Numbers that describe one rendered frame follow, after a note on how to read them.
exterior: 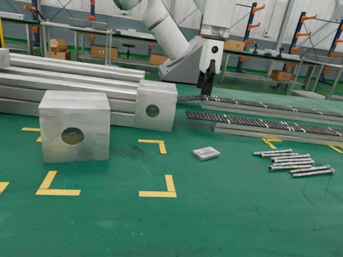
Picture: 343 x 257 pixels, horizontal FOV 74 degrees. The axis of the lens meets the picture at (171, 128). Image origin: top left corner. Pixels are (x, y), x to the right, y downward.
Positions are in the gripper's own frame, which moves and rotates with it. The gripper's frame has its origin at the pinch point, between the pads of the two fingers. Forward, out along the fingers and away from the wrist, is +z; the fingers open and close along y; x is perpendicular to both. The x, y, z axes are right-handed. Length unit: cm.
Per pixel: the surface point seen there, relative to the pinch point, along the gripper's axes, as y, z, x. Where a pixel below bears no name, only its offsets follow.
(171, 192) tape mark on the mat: -46.1, 6.2, 11.9
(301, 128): -20.6, 2.8, -23.0
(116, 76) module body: -5.1, -1.2, 27.4
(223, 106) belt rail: -1.7, 4.8, -7.5
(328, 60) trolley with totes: 306, -7, -266
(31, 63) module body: -5, -1, 51
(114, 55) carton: 467, 55, 112
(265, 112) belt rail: -1.8, 5.1, -22.3
